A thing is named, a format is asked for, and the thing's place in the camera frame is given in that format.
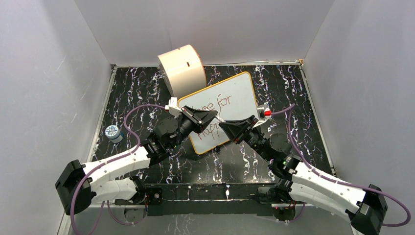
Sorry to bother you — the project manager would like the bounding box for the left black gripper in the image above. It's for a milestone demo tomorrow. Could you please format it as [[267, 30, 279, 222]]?
[[169, 106, 218, 150]]

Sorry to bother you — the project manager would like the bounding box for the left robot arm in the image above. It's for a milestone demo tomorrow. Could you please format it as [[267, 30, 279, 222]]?
[[55, 106, 218, 215]]

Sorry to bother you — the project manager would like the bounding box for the purple cable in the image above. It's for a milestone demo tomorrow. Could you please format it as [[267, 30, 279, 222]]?
[[267, 103, 412, 228], [69, 104, 169, 235]]

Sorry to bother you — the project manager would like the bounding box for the yellow framed whiteboard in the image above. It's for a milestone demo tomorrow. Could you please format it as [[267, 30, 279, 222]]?
[[178, 72, 258, 155]]

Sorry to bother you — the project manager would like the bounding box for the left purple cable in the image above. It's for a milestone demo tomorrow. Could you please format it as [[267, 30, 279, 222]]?
[[69, 104, 169, 235]]

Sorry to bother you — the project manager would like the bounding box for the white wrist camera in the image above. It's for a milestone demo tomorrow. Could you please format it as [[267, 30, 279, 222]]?
[[254, 104, 272, 127], [164, 97, 182, 118]]

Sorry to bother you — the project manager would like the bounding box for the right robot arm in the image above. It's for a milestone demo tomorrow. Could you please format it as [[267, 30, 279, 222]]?
[[219, 116, 388, 235]]

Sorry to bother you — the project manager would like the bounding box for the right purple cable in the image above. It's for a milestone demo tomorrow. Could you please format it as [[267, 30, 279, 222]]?
[[267, 103, 412, 228]]

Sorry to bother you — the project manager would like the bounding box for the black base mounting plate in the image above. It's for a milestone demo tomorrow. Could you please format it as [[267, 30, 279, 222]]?
[[114, 183, 307, 218]]

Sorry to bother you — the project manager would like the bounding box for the beige cylindrical container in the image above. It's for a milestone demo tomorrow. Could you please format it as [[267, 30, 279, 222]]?
[[158, 45, 207, 98]]

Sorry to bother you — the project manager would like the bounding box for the blue white tape roll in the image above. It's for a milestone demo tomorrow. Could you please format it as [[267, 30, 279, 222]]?
[[104, 125, 123, 143]]

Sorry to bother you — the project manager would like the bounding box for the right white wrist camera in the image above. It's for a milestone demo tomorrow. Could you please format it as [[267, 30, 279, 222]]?
[[254, 104, 272, 127]]

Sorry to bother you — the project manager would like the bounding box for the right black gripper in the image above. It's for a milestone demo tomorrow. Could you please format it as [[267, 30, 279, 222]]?
[[219, 115, 272, 162]]

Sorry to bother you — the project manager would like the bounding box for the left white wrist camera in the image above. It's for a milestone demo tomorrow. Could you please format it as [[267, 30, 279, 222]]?
[[164, 97, 182, 118]]

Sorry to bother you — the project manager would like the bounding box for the aluminium frame rail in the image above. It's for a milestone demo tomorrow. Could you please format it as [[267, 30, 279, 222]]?
[[57, 183, 357, 235]]

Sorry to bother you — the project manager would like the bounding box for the white whiteboard marker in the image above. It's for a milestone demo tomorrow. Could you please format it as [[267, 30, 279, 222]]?
[[215, 116, 225, 123]]

